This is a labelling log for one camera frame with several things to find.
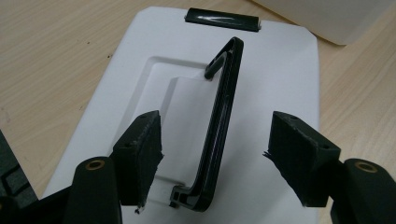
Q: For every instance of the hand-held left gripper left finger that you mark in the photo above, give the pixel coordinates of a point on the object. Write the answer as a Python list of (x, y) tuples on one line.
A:
[(140, 155)]

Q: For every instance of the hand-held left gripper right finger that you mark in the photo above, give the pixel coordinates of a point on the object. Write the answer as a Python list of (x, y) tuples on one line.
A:
[(299, 152)]

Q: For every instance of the white plastic storage box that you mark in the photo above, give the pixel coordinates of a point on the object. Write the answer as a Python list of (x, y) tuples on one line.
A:
[(264, 93)]

